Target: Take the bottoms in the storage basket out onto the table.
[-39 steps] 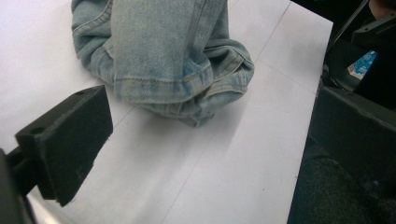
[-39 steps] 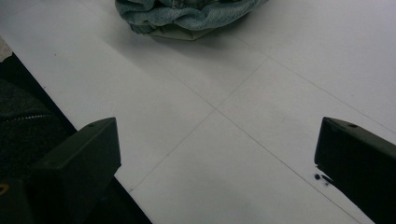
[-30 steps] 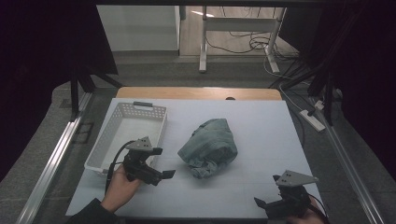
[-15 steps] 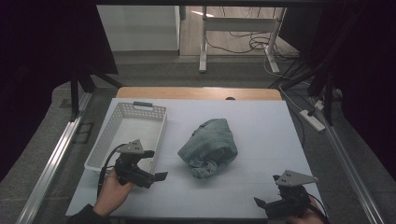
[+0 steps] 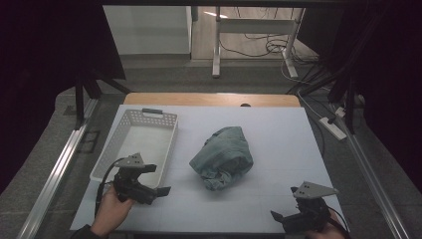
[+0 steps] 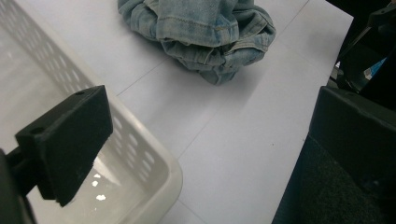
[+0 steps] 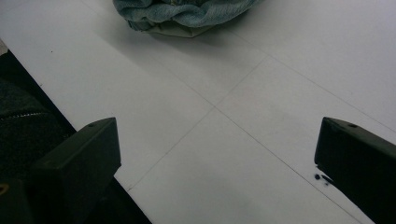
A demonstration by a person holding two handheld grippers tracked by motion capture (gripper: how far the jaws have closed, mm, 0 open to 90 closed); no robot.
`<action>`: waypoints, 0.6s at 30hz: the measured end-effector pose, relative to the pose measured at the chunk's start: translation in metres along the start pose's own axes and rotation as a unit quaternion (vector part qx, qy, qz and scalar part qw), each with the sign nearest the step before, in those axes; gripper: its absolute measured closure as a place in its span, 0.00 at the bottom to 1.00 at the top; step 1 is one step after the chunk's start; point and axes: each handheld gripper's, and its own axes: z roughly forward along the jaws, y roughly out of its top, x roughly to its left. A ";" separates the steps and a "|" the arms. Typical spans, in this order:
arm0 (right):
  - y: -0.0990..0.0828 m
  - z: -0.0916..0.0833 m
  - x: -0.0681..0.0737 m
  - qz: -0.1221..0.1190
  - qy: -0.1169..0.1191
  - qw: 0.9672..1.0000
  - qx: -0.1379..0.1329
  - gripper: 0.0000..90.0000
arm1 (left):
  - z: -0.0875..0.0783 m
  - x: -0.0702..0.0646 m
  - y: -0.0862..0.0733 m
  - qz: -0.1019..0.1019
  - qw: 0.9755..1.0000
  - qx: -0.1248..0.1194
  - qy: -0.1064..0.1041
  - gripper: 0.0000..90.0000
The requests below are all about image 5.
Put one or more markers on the white desk frame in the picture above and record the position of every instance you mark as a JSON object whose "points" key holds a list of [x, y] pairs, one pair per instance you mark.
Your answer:
{"points": [[255, 26]]}

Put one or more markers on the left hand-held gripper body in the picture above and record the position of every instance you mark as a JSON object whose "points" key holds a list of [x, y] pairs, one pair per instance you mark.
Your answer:
{"points": [[131, 182]]}

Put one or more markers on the person's left hand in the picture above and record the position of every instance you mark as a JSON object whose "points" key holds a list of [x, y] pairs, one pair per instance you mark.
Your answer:
{"points": [[111, 210]]}

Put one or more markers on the white table mat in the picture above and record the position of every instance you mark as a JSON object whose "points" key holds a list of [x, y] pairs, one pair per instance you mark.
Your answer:
{"points": [[282, 149]]}

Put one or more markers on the black curtain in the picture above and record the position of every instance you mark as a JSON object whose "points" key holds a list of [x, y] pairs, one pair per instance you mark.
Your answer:
{"points": [[40, 66], [391, 66]]}

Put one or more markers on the black table grommet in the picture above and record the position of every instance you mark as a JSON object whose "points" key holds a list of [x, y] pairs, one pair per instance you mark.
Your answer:
{"points": [[245, 105]]}

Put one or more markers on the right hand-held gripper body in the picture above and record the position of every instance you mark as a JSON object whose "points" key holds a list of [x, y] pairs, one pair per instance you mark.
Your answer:
{"points": [[310, 212]]}

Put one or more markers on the white power strip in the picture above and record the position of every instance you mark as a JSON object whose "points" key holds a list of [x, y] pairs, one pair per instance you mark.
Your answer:
{"points": [[333, 129]]}

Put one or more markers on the white perforated plastic basket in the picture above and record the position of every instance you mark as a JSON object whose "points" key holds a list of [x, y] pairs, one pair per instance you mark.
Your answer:
{"points": [[146, 142]]}

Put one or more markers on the person's right hand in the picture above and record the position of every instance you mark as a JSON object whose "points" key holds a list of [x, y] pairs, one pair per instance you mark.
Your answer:
{"points": [[328, 230]]}

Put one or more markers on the white cabinet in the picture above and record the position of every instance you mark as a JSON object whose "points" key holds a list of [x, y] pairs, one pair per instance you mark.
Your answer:
{"points": [[149, 30]]}

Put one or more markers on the white plug adapter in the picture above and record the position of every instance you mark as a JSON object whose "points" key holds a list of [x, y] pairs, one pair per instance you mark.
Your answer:
{"points": [[340, 112]]}

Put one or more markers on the aluminium frame rail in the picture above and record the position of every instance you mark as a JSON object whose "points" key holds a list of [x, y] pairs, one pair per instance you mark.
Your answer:
{"points": [[371, 172], [56, 176]]}

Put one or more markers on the green cloth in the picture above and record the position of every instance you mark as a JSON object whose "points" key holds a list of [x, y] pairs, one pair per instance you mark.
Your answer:
{"points": [[225, 156]]}

